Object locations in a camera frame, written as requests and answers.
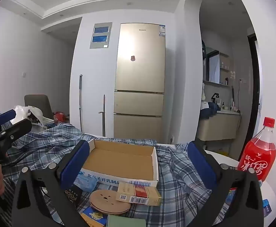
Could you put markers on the fridge label sticker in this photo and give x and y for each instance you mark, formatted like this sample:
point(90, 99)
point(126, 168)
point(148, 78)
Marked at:
point(162, 30)

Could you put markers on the gold red cigarette pack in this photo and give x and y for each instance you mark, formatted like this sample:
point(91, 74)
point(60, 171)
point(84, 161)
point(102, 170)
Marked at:
point(128, 191)

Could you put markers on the bathroom mirror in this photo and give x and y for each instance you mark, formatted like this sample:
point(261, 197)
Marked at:
point(213, 68)

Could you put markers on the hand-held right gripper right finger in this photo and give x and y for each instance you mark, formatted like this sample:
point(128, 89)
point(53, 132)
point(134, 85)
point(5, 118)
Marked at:
point(200, 165)

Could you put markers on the blue face mask packet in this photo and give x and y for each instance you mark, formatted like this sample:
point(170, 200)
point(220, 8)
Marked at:
point(87, 182)

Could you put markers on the gold refrigerator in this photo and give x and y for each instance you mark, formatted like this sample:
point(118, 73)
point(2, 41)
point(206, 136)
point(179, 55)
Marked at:
point(138, 75)

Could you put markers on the small black box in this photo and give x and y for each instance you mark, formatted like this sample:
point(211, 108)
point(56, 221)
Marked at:
point(73, 195)

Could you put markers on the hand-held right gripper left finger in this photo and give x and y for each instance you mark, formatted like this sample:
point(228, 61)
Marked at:
point(75, 163)

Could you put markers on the dark blue cloth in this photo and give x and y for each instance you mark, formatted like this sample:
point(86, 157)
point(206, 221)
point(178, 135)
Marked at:
point(209, 110)

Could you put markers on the grey chair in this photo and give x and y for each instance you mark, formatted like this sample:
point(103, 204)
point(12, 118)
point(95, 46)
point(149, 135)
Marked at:
point(37, 101)

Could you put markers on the red bag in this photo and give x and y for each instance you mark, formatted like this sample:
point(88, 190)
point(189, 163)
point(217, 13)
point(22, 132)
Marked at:
point(60, 117)

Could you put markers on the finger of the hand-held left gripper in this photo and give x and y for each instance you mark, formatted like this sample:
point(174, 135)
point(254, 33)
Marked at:
point(6, 116)
point(17, 127)

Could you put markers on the brown fridge magnet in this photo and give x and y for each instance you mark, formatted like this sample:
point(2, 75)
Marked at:
point(133, 58)

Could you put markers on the small blue packet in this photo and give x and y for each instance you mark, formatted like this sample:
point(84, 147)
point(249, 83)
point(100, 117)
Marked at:
point(266, 208)

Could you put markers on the blue plaid cloth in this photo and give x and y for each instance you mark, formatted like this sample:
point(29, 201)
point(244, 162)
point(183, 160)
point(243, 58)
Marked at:
point(175, 170)

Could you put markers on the green notepad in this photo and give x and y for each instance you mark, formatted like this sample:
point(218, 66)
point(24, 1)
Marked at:
point(126, 222)

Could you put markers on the black faucet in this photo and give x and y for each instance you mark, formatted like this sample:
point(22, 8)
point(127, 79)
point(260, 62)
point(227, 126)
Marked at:
point(214, 95)

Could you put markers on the dark framed glass door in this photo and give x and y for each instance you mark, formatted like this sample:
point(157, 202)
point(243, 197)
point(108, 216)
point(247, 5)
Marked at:
point(252, 87)

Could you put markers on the white plastic bag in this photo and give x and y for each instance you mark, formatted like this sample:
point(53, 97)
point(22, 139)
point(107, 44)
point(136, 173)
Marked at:
point(22, 113)

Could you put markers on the beige vanity cabinet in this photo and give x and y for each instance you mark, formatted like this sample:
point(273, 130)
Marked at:
point(218, 125)

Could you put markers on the red iced tea bottle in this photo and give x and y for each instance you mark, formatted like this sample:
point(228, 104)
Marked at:
point(258, 151)

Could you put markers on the tan round tape reel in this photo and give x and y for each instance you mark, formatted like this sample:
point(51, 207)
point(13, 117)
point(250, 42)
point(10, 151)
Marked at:
point(105, 201)

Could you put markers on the blue gold cigarette pack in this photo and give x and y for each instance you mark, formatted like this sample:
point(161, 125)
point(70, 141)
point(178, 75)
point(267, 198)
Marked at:
point(94, 217)

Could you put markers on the cardboard box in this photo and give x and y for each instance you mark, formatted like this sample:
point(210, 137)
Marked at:
point(119, 158)

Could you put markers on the grey wall panel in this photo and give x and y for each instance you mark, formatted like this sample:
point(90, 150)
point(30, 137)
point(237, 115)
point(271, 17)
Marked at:
point(101, 41)

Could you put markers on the white wall outlet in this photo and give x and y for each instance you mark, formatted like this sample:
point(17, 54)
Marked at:
point(242, 80)

